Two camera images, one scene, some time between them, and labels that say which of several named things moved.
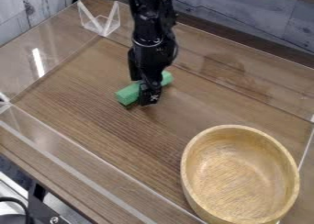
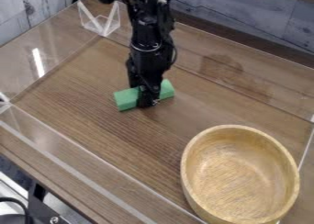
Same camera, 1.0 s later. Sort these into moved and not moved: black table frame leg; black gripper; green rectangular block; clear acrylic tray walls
Moved: green rectangular block
Not moved: black gripper; black table frame leg; clear acrylic tray walls
